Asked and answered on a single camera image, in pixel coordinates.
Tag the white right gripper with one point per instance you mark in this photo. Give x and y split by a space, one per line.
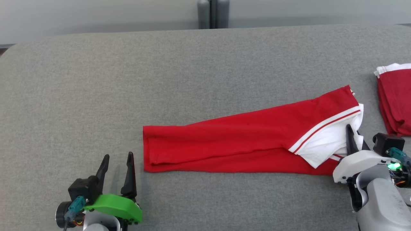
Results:
359 163

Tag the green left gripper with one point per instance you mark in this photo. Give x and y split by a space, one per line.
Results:
117 207

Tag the red garment with white hem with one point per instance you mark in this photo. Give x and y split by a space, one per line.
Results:
396 99

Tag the red white striped-trim garment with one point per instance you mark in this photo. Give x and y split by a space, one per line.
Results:
224 141

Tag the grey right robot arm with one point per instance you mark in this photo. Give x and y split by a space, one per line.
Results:
382 205

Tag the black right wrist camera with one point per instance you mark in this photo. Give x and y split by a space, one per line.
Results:
387 141

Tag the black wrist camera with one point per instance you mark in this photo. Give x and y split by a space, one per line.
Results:
387 141
82 189

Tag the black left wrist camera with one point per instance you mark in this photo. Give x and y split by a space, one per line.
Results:
82 189

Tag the grey cylindrical post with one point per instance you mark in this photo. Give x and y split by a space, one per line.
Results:
203 14
222 14

